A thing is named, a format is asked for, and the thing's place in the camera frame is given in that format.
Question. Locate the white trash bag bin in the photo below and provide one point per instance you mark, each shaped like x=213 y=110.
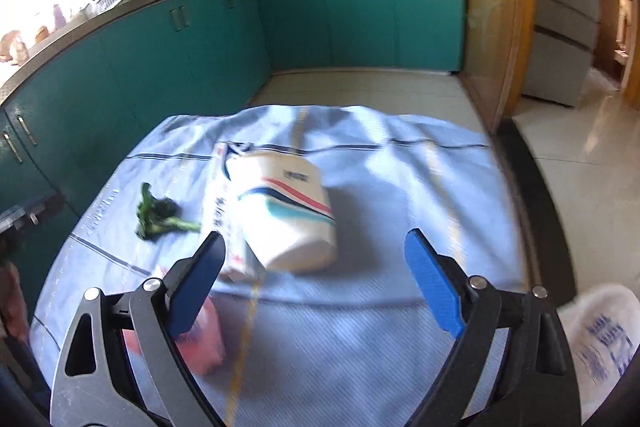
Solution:
x=602 y=328

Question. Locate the silver refrigerator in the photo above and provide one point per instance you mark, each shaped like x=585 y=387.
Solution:
x=565 y=33

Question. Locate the white toothpaste box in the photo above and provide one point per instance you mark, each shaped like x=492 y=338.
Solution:
x=220 y=214

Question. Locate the white striped paper cup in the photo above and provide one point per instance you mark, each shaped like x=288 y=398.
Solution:
x=285 y=213

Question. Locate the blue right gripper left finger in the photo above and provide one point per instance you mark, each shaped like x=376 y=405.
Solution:
x=188 y=283

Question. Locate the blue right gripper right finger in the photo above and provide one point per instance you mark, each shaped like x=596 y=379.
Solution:
x=436 y=276

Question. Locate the person's left hand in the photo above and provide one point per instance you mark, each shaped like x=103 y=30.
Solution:
x=14 y=321

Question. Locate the blue checked tablecloth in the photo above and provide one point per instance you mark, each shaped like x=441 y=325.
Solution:
x=316 y=319

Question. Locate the pink plastic bag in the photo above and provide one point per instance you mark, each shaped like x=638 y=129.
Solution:
x=202 y=347

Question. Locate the teal lower kitchen cabinets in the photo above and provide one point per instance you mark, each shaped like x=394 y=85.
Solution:
x=71 y=113

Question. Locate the green vegetable scrap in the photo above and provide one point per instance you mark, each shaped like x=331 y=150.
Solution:
x=158 y=216

